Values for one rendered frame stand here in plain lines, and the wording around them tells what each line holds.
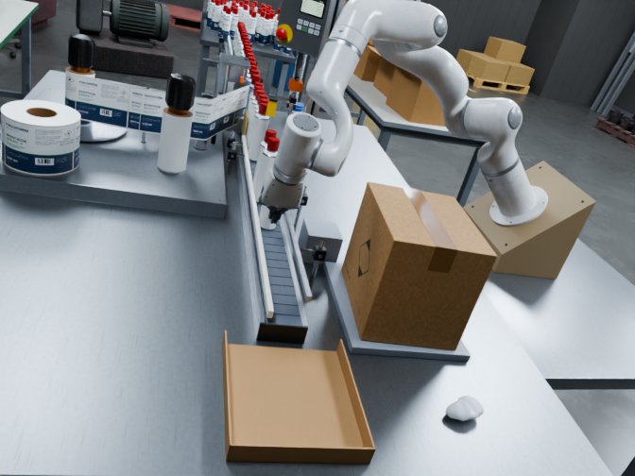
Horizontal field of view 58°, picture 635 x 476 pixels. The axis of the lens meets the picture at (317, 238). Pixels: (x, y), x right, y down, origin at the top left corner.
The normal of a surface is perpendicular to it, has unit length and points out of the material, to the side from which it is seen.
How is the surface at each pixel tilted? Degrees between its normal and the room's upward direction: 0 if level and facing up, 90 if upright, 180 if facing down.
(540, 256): 90
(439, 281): 90
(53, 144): 90
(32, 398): 0
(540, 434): 0
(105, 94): 90
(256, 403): 0
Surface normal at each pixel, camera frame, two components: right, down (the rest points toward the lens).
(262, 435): 0.23, -0.86
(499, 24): 0.24, 0.51
